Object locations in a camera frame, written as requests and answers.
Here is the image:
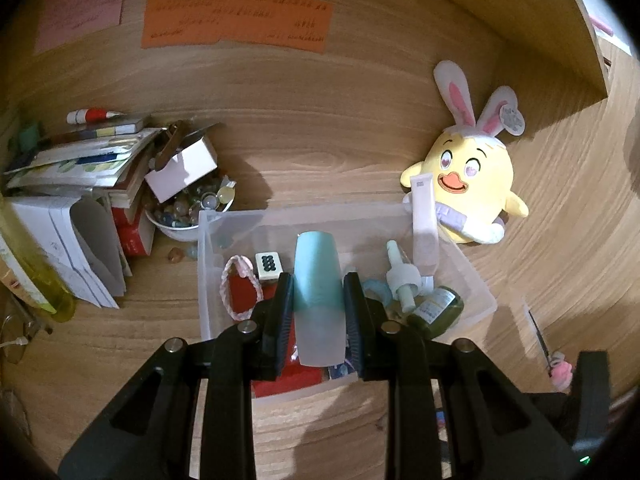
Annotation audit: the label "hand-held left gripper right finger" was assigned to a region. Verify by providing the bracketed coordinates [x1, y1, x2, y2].
[344, 272, 583, 480]

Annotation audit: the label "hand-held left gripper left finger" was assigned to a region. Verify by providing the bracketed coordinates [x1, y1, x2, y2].
[59, 272, 295, 480]

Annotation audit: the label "teal tape roll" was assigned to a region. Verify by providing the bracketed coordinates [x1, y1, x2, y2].
[361, 280, 401, 311]

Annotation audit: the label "teal frosted tube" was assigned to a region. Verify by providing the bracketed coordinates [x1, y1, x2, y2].
[292, 230, 347, 367]

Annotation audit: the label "red drawstring pouch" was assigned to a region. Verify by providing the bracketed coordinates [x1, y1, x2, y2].
[220, 255, 331, 400]

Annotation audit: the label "white mahjong tile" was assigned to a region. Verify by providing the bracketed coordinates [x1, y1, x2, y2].
[254, 251, 281, 282]

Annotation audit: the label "dark green glass bottle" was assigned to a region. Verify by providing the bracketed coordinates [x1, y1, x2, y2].
[406, 285, 466, 339]

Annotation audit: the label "clear plastic storage box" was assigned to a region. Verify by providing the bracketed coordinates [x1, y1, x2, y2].
[196, 201, 498, 401]

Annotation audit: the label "pink white cream tube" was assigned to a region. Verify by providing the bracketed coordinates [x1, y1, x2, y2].
[409, 172, 440, 273]

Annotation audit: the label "pink hair clip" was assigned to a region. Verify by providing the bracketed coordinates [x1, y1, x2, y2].
[547, 352, 575, 393]

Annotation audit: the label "white bowl of marbles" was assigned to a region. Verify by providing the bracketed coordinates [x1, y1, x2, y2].
[150, 175, 237, 228]

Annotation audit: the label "red book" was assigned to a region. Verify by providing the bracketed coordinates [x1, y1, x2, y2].
[111, 200, 157, 257]

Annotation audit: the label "small white cardboard box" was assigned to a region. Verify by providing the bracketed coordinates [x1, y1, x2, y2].
[145, 135, 219, 203]

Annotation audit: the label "wooden desk hutch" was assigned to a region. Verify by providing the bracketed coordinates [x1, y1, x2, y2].
[0, 0, 640, 480]

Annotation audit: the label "yellow chick plush toy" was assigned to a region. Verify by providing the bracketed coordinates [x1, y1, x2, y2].
[400, 60, 530, 246]

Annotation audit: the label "yellow-green spray bottle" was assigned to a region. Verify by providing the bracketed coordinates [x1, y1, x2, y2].
[0, 200, 76, 322]

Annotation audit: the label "stack of booklets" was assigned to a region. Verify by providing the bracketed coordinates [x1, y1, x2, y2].
[2, 115, 166, 201]

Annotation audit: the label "eyeglasses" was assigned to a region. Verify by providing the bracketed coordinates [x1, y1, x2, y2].
[0, 310, 53, 366]

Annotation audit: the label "red white glue pen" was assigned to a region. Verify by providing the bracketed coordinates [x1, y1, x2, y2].
[66, 107, 123, 125]

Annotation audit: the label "orange paper note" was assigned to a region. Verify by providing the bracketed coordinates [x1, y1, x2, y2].
[141, 0, 334, 54]

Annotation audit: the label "small green jar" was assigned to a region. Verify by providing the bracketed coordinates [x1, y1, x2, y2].
[17, 121, 42, 153]

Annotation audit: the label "pink paper note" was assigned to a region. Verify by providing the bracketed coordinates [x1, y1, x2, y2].
[34, 0, 133, 56]

